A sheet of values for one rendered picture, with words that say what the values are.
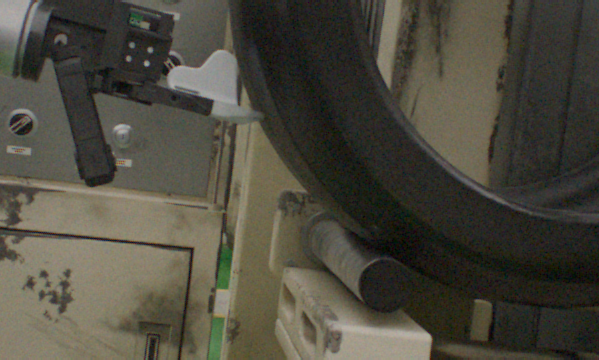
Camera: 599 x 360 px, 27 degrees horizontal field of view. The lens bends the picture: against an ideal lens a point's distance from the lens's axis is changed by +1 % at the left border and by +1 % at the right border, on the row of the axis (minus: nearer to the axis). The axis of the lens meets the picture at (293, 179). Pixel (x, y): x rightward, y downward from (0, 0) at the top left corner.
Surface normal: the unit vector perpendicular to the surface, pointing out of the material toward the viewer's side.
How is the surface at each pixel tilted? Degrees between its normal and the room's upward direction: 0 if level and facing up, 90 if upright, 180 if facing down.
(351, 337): 90
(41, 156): 90
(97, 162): 89
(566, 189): 81
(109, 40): 90
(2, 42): 100
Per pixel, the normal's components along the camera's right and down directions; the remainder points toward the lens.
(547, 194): 0.07, -0.11
